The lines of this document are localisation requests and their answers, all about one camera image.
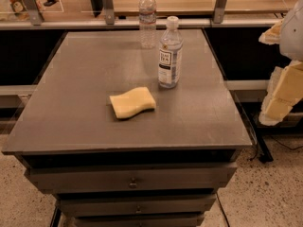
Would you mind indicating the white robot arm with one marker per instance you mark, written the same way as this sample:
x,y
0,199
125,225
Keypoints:
x,y
284,89

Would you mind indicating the yellow sponge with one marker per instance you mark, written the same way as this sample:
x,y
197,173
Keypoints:
x,y
132,102

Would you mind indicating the grey drawer cabinet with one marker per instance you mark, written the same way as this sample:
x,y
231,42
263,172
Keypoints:
x,y
114,148

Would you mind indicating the clear tea bottle white label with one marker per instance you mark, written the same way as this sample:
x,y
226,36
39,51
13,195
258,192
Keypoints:
x,y
170,54

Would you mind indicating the clear water bottle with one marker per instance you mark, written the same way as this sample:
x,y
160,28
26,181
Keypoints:
x,y
147,23

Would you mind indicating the bottom drawer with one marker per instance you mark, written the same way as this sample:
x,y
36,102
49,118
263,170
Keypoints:
x,y
166,220

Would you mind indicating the small black object on shelf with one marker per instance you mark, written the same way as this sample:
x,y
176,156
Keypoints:
x,y
49,3

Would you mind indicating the wooden shelf counter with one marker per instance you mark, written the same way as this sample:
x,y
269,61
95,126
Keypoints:
x,y
78,14

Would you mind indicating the top drawer with handle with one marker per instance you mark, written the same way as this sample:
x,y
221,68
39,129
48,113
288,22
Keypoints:
x,y
84,179

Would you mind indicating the drawer with handle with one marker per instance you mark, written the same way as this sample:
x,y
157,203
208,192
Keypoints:
x,y
137,205
84,179

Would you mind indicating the middle drawer with handle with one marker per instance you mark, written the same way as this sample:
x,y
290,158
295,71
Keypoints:
x,y
137,205

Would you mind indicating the middle metal bracket post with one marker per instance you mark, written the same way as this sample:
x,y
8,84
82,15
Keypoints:
x,y
108,7

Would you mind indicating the metal bracket post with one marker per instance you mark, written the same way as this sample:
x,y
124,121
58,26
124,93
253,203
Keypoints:
x,y
108,7
35,16
219,10

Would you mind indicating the right metal bracket post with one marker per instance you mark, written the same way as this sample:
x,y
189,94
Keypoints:
x,y
219,10

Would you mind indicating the left metal bracket post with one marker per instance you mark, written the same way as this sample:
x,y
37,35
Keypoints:
x,y
35,16

